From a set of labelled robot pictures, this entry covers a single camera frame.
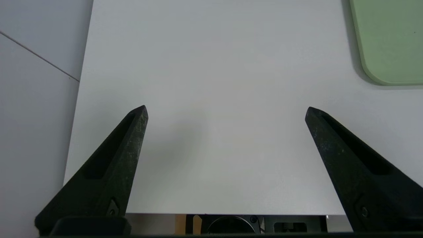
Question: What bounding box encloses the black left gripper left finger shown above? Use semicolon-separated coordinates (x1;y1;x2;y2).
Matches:
35;105;149;234

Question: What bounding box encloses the light green plastic tray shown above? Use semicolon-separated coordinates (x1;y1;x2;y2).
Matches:
350;0;423;86

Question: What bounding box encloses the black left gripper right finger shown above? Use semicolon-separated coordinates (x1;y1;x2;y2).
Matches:
305;106;423;233

